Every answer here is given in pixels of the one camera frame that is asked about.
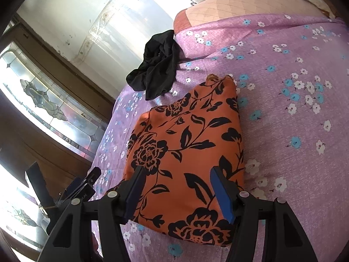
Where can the pink quilted mattress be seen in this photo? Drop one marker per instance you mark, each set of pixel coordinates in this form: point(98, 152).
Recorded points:
point(214, 10)

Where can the orange black floral garment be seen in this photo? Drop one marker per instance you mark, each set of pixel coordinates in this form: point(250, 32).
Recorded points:
point(178, 144)

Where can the stained glass window panel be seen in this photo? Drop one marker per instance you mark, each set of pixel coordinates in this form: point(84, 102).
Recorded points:
point(47, 105)

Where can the black crumpled garment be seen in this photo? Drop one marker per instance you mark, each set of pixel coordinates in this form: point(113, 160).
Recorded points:
point(157, 72)

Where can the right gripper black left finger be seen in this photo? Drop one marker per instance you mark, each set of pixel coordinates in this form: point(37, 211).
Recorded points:
point(90, 230)

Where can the purple floral bedsheet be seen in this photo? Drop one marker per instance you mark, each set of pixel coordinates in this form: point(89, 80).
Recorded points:
point(291, 74)

